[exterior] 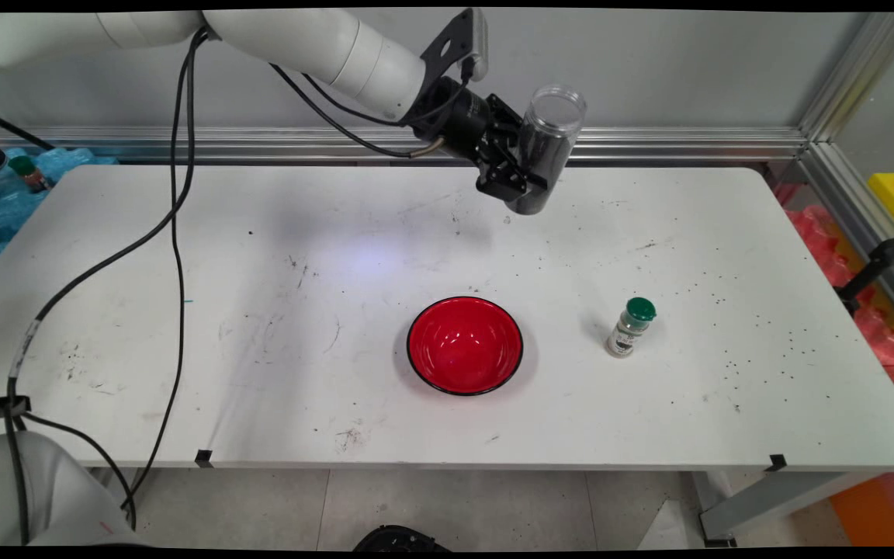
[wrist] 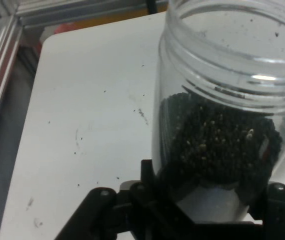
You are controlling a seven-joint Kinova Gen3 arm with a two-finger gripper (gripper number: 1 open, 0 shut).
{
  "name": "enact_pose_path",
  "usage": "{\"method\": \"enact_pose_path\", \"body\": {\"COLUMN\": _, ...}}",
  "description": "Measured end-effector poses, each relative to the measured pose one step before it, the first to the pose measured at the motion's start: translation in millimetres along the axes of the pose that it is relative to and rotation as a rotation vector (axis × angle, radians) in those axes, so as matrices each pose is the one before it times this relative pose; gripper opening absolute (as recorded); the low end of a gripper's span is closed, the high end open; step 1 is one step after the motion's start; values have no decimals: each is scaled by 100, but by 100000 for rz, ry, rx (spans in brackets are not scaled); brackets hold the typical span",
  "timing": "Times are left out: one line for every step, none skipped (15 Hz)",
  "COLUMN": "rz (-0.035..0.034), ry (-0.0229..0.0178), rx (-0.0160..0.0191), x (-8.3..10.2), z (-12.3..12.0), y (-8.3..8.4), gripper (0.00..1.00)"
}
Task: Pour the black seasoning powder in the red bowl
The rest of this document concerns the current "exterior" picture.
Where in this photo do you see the black background cable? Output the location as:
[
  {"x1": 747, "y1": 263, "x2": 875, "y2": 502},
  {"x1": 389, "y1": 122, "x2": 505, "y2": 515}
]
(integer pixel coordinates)
[{"x1": 0, "y1": 106, "x2": 56, "y2": 152}]

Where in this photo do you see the clear jar with black seeds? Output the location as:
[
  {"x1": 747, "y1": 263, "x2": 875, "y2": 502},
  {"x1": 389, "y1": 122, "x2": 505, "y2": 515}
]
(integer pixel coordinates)
[{"x1": 505, "y1": 84, "x2": 588, "y2": 216}]

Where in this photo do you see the red bowl with black rim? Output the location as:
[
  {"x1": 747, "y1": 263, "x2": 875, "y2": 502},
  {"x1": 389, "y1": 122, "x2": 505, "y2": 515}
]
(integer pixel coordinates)
[{"x1": 406, "y1": 296, "x2": 525, "y2": 397}]

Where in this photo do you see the spice shaker with green cap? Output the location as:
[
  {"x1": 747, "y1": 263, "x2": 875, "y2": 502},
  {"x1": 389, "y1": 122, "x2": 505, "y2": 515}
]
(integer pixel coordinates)
[{"x1": 605, "y1": 297, "x2": 657, "y2": 359}]

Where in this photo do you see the blue plastic bag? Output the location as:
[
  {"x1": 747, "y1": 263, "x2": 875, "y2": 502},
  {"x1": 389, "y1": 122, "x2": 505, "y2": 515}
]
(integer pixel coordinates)
[{"x1": 0, "y1": 148, "x2": 118, "y2": 259}]

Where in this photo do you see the thin black cable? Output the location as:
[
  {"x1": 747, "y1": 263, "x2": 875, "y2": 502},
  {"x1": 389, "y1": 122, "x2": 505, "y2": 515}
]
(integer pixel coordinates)
[{"x1": 20, "y1": 62, "x2": 448, "y2": 533}]

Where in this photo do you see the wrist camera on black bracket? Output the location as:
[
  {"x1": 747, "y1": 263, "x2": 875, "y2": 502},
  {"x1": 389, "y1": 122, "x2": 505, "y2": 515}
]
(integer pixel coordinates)
[{"x1": 418, "y1": 9, "x2": 489, "y2": 85}]

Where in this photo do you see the red plastic bag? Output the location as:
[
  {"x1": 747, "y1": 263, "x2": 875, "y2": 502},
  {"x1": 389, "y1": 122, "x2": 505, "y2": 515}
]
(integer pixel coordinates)
[{"x1": 773, "y1": 182, "x2": 894, "y2": 424}]

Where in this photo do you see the small bottle with green cap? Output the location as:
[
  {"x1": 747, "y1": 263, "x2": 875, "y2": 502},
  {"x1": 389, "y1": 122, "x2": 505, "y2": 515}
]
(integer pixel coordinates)
[{"x1": 9, "y1": 155, "x2": 49, "y2": 194}]

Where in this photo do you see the upright aluminium frame post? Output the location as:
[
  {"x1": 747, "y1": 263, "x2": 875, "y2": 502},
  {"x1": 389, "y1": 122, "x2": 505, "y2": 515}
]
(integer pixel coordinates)
[{"x1": 798, "y1": 12, "x2": 894, "y2": 142}]

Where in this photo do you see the black stand pole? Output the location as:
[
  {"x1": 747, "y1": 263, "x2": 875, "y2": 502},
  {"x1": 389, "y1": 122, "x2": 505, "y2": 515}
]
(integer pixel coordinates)
[{"x1": 835, "y1": 217, "x2": 894, "y2": 315}]

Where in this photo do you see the orange floor mat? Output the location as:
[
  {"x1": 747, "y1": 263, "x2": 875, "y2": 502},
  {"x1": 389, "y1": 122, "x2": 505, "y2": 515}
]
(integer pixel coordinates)
[{"x1": 829, "y1": 466, "x2": 894, "y2": 547}]

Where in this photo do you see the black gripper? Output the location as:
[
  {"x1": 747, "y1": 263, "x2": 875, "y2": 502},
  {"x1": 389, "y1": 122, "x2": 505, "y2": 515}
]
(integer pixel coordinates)
[{"x1": 413, "y1": 76, "x2": 550, "y2": 206}]

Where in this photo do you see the grey table leg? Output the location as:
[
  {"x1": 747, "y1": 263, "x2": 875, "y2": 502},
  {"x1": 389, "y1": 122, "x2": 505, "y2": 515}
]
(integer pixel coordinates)
[{"x1": 691, "y1": 468, "x2": 882, "y2": 547}]

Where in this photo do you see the horizontal aluminium frame rail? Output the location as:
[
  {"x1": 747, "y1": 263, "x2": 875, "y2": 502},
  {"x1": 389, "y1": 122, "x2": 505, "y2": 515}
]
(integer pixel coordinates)
[{"x1": 0, "y1": 127, "x2": 809, "y2": 165}]

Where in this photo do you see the side aluminium frame rail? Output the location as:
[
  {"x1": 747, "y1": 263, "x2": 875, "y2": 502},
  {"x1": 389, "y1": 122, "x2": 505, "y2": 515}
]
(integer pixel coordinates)
[{"x1": 798, "y1": 142, "x2": 894, "y2": 339}]

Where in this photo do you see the black object on floor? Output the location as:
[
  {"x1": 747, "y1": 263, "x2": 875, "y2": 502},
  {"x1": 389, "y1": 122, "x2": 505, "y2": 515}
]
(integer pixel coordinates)
[{"x1": 352, "y1": 525, "x2": 452, "y2": 552}]

